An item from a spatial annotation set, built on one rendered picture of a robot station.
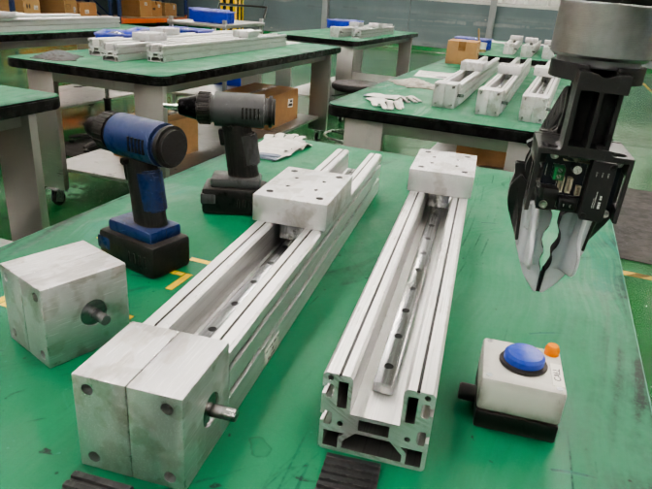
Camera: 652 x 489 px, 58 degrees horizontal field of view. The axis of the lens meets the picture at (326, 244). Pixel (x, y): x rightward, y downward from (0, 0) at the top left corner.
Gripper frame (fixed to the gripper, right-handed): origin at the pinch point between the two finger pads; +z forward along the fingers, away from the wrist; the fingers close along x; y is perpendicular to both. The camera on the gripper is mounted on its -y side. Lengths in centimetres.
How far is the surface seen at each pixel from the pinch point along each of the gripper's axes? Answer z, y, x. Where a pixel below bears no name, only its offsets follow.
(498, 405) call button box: 12.5, 4.6, -1.5
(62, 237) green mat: 17, -20, -70
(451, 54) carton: 16, -379, -33
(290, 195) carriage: 4.0, -21.2, -32.1
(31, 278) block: 7, 9, -51
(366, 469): 15.2, 14.6, -12.5
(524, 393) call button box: 10.5, 4.6, 0.6
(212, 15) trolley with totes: 10, -440, -240
